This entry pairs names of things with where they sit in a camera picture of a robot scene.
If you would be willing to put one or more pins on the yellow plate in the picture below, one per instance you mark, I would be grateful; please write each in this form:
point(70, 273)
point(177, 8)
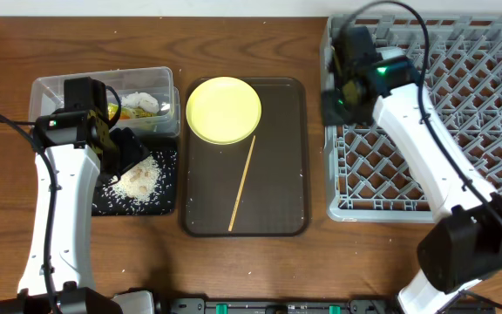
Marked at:
point(223, 110)

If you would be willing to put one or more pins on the rice and peanut scraps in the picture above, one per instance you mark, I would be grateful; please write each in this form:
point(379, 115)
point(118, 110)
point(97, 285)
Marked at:
point(140, 181)

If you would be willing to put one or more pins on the blue bowl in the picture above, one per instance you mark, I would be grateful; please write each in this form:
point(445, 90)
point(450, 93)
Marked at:
point(390, 52)

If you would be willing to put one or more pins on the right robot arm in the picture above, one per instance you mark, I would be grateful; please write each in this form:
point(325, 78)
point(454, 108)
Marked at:
point(464, 248)

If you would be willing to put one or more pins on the green snack wrapper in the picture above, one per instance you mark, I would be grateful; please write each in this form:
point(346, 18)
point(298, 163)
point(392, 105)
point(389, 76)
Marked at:
point(128, 112)

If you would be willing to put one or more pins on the wooden chopstick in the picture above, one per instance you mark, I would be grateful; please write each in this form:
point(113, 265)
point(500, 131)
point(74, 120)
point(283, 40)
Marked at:
point(241, 186)

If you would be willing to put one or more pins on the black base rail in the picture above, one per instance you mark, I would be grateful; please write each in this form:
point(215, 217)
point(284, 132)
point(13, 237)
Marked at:
point(201, 306)

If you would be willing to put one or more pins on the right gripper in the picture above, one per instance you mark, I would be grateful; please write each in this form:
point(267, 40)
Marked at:
point(329, 116)

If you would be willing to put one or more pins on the grey dishwasher rack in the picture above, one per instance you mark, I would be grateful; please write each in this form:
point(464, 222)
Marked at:
point(369, 181)

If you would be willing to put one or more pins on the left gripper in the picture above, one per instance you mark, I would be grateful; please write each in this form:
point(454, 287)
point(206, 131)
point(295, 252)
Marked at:
point(125, 148)

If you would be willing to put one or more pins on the dark brown serving tray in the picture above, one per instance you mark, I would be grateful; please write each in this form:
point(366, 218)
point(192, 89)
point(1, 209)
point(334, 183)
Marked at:
point(275, 198)

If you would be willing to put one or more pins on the black rectangular bin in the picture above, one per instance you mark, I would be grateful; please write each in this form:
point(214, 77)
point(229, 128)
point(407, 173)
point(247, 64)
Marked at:
point(164, 200)

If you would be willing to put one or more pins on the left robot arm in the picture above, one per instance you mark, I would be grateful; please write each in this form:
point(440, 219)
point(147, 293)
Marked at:
point(78, 148)

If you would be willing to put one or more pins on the clear plastic bin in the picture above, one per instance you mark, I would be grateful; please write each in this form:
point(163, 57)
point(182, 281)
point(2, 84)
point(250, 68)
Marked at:
point(47, 95)

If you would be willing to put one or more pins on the white tissue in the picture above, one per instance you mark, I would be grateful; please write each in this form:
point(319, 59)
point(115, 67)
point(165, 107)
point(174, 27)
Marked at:
point(141, 100)

